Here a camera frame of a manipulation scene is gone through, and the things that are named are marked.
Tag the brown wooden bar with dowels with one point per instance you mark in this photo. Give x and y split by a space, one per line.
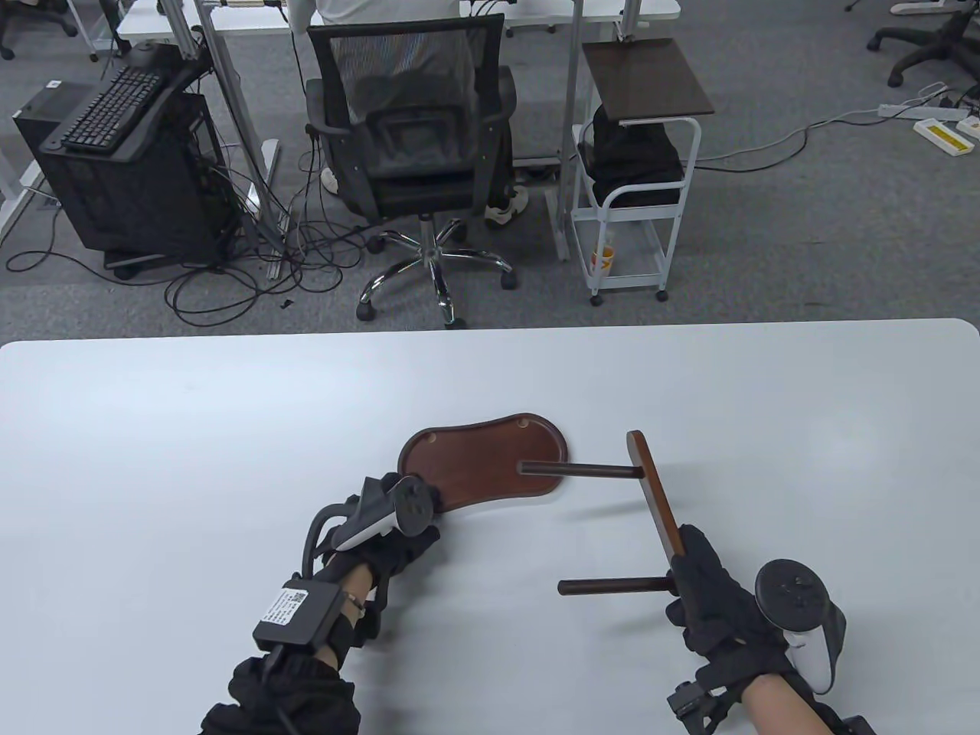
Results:
657 498

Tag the black mesh office chair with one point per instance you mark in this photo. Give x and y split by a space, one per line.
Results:
413 138

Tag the white metal rolling cart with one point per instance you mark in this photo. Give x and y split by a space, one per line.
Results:
635 230

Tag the person's right forearm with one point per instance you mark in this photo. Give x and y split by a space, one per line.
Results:
781 704

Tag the black computer tower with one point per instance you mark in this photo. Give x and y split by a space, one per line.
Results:
130 191

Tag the dark brown wooden cart top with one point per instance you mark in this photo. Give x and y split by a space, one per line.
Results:
647 76

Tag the black white left hand controller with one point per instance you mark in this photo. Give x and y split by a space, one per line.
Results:
383 517

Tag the person's right thumb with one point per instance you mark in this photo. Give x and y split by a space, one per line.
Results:
680 610

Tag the person's right hand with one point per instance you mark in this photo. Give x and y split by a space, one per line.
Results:
716 605

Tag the black white right hand controller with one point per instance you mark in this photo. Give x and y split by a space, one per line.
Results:
796 605

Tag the black keyboard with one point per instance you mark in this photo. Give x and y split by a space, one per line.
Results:
115 107

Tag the black office chair base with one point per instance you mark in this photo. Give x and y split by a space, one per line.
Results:
31 19
930 38

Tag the person's left fingers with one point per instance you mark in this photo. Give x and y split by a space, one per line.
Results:
425 545

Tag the white power strip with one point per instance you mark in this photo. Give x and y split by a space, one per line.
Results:
922 110

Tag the person's left hand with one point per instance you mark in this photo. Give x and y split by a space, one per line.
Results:
398 555

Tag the person's left forearm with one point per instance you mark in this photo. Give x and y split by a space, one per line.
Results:
298 685

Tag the white box with yellow label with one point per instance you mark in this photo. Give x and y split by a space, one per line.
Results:
971 126
943 138

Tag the white desk with metal legs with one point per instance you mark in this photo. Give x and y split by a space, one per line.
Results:
230 15

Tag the black white hand controller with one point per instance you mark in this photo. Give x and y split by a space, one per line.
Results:
383 517
796 605

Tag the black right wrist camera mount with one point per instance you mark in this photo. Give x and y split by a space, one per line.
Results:
693 704

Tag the black bag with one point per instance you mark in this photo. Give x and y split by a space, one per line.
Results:
632 157

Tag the brown kidney-shaped wooden base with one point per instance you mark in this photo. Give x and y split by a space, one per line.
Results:
475 459

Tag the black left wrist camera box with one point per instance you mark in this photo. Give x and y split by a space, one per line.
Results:
297 615

